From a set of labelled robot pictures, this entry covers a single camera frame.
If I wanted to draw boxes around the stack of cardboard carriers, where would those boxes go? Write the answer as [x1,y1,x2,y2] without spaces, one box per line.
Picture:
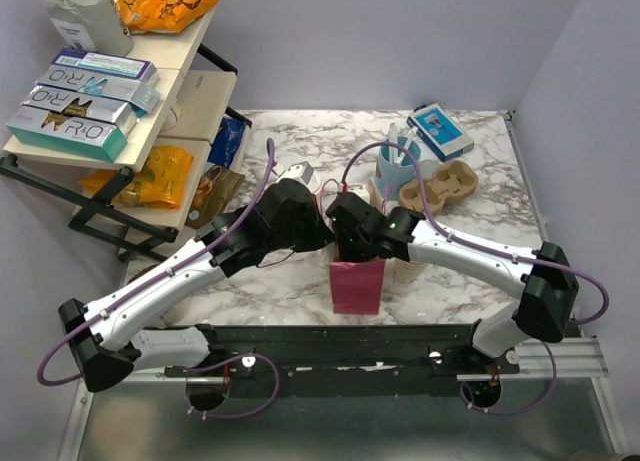
[398,160,478,216]

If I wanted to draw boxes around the blue white razor box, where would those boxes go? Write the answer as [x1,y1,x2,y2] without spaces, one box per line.
[407,103,474,162]

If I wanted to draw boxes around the black beige shelf rack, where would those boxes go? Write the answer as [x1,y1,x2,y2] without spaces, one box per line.
[1,12,242,262]

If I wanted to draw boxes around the brown pink paper bag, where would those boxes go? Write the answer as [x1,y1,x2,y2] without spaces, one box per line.
[317,178,394,316]

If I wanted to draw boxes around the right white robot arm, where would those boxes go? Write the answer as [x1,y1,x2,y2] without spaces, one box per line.
[327,192,579,373]

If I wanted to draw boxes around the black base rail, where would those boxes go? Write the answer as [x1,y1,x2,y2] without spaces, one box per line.
[165,324,519,398]

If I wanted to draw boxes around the white paper coffee cup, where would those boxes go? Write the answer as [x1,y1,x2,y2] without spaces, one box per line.
[308,174,323,195]

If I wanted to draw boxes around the silver R&O box middle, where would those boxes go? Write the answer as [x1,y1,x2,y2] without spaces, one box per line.
[22,85,139,135]

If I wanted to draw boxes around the teal R&O box front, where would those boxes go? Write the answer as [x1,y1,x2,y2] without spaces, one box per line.
[6,106,128,162]

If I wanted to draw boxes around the orange snack bag lower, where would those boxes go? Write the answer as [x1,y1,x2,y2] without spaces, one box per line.
[78,145,195,211]

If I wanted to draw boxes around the light blue utensil cup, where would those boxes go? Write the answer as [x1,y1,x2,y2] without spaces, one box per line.
[374,146,416,201]

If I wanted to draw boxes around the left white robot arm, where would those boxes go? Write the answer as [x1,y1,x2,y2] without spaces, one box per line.
[58,179,333,392]

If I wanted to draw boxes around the grey coffee bag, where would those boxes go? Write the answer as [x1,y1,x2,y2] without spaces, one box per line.
[44,0,133,56]

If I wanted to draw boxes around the white sachet stick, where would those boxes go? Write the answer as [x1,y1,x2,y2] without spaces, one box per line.
[397,131,415,166]
[388,123,403,166]

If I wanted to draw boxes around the orange snack bag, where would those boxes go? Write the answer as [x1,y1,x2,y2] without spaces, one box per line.
[78,145,195,211]
[113,0,220,34]

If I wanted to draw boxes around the brown snack bag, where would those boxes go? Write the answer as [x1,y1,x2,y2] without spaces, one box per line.
[185,165,245,229]

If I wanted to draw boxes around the silver r&o box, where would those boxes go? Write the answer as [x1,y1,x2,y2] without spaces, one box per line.
[37,65,162,115]
[22,85,139,135]

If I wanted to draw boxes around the blue snack bag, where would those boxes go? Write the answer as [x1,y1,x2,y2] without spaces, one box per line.
[207,117,248,171]

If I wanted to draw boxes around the silver R&O box upper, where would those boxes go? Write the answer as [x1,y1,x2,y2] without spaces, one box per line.
[37,65,162,115]

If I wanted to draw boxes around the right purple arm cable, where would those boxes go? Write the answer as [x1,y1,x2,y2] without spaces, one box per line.
[342,141,611,327]

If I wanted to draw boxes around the stack of paper cups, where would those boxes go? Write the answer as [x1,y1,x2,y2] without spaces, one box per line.
[393,259,428,283]

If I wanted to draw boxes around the purple white box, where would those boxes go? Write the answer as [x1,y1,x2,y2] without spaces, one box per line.
[52,48,159,86]

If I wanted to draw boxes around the orange snack bag top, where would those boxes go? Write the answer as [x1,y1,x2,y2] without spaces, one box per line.
[113,0,220,34]

